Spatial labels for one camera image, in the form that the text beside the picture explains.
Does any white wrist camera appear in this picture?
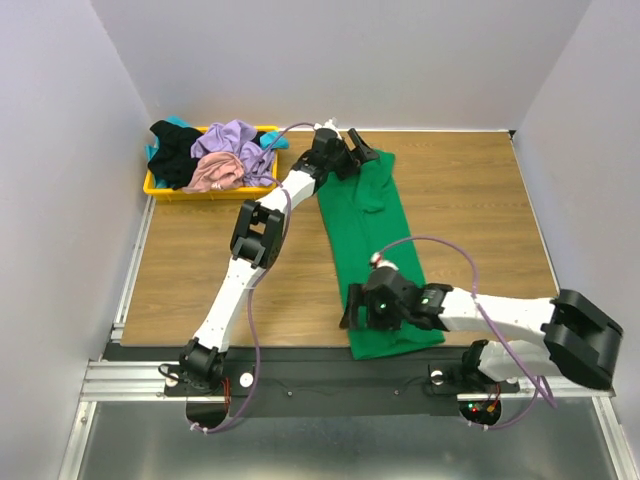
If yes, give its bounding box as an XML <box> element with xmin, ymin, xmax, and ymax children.
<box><xmin>321</xmin><ymin>118</ymin><xmax>338</xmax><ymax>131</ymax></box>
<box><xmin>369</xmin><ymin>252</ymin><xmax>398</xmax><ymax>271</ymax></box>

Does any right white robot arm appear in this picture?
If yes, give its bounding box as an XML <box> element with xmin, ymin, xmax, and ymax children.
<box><xmin>340</xmin><ymin>262</ymin><xmax>623</xmax><ymax>391</ymax></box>

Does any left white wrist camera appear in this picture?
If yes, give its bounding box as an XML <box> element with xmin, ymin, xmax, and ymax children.
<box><xmin>321</xmin><ymin>118</ymin><xmax>338</xmax><ymax>131</ymax></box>

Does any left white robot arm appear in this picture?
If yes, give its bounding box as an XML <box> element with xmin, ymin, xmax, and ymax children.
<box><xmin>179</xmin><ymin>121</ymin><xmax>379</xmax><ymax>389</ymax></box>

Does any green t-shirt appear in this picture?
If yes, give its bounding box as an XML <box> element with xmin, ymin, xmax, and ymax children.
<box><xmin>316</xmin><ymin>150</ymin><xmax>444</xmax><ymax>360</ymax></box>

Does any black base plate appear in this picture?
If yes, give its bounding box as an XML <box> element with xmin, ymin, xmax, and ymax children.
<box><xmin>105</xmin><ymin>345</ymin><xmax>519</xmax><ymax>433</ymax></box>

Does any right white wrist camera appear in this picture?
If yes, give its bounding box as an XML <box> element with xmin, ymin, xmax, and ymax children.
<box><xmin>369</xmin><ymin>252</ymin><xmax>398</xmax><ymax>271</ymax></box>

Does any teal t-shirt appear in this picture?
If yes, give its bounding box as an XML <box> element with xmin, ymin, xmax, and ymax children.
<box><xmin>144</xmin><ymin>115</ymin><xmax>290</xmax><ymax>190</ymax></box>

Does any yellow plastic bin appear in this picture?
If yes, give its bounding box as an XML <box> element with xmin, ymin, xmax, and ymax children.
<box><xmin>143</xmin><ymin>125</ymin><xmax>280</xmax><ymax>202</ymax></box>

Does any lavender t-shirt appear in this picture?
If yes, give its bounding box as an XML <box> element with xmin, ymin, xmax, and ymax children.
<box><xmin>191</xmin><ymin>120</ymin><xmax>276</xmax><ymax>188</ymax></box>

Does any pink t-shirt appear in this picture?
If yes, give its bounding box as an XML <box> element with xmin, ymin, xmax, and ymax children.
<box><xmin>182</xmin><ymin>152</ymin><xmax>245</xmax><ymax>194</ymax></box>

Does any black t-shirt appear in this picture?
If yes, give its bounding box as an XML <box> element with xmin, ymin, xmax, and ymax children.
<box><xmin>148</xmin><ymin>120</ymin><xmax>203</xmax><ymax>190</ymax></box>

